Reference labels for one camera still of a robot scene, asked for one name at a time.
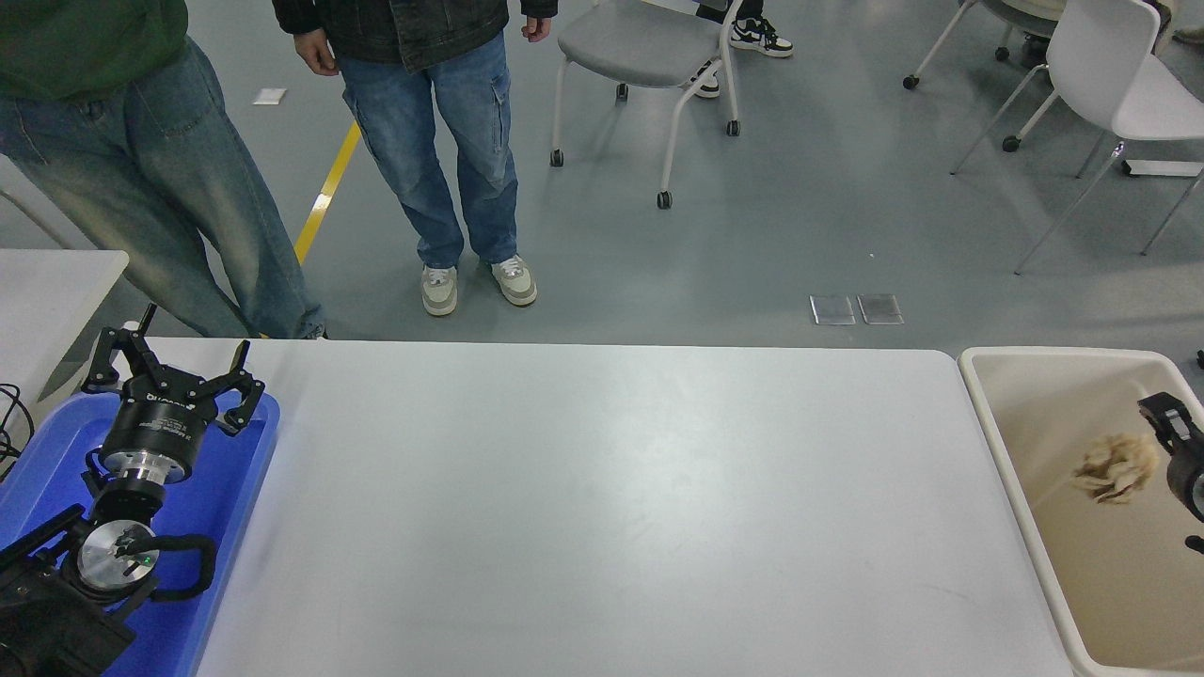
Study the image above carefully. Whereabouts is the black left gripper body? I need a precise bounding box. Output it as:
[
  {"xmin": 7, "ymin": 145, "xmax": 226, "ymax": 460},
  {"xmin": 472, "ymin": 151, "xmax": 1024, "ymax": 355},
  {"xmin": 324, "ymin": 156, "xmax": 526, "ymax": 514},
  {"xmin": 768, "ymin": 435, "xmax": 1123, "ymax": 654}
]
[{"xmin": 99, "ymin": 378, "xmax": 221, "ymax": 465}]

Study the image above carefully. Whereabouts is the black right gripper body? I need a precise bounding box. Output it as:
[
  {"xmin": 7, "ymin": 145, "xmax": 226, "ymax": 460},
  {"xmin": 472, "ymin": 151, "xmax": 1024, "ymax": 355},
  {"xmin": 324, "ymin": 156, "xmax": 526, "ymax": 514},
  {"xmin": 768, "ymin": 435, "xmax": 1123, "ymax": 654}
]
[{"xmin": 1167, "ymin": 444, "xmax": 1204, "ymax": 521}]

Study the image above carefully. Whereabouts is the tan paper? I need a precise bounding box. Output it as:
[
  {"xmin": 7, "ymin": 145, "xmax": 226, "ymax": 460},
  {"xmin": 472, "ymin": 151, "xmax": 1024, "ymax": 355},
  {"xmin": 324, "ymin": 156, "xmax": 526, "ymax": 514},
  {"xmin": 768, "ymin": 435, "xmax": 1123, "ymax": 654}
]
[{"xmin": 1072, "ymin": 433, "xmax": 1161, "ymax": 506}]

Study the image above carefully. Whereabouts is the person's right hand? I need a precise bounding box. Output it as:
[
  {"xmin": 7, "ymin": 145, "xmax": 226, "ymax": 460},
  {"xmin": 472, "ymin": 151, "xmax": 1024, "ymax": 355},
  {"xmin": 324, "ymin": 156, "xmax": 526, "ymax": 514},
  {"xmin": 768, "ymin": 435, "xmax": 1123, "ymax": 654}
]
[{"xmin": 294, "ymin": 28, "xmax": 339, "ymax": 77}]

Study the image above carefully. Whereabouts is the blue plastic tray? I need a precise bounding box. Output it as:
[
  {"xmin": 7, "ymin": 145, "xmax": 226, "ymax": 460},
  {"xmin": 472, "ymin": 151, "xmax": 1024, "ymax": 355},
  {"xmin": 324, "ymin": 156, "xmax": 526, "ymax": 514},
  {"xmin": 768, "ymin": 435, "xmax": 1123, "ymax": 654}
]
[{"xmin": 0, "ymin": 390, "xmax": 281, "ymax": 677}]

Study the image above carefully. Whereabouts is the white side table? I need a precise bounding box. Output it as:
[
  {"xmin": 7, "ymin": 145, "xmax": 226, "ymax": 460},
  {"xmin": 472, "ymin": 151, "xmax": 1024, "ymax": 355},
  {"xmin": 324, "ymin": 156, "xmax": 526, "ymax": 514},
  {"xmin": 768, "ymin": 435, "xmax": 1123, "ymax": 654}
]
[{"xmin": 0, "ymin": 249, "xmax": 130, "ymax": 424}]

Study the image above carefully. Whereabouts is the large pale plastic bin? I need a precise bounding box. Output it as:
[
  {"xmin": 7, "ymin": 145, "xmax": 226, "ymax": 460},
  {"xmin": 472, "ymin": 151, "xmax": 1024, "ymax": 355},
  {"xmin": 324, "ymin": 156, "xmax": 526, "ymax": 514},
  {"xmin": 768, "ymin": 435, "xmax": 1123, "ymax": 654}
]
[{"xmin": 958, "ymin": 346, "xmax": 1204, "ymax": 677}]

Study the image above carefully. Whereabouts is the white plastic chair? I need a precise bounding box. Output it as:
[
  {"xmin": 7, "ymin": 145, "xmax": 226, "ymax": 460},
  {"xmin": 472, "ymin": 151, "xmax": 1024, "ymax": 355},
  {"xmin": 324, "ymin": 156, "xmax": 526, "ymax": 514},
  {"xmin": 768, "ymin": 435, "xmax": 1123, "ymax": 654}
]
[{"xmin": 950, "ymin": 0, "xmax": 1204, "ymax": 276}]

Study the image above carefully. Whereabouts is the wheeled office chair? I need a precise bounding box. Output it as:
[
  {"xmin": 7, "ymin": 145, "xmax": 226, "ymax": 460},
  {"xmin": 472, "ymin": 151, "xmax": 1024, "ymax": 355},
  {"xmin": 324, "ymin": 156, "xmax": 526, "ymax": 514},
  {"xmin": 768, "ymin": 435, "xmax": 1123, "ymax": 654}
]
[{"xmin": 903, "ymin": 0, "xmax": 1069, "ymax": 91}]

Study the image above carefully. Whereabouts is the grey seat wheeled chair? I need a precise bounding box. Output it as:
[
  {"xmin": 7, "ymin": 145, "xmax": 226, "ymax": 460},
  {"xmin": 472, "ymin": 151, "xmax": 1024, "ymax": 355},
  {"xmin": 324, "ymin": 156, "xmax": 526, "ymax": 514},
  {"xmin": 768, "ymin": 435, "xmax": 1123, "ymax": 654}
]
[{"xmin": 550, "ymin": 0, "xmax": 744, "ymax": 210}]

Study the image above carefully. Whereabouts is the black cable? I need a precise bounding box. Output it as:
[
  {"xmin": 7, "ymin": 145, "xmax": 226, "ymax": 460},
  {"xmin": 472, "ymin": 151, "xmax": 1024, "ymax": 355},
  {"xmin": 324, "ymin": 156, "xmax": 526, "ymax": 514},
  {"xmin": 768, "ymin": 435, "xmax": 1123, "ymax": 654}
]
[{"xmin": 0, "ymin": 383, "xmax": 36, "ymax": 480}]

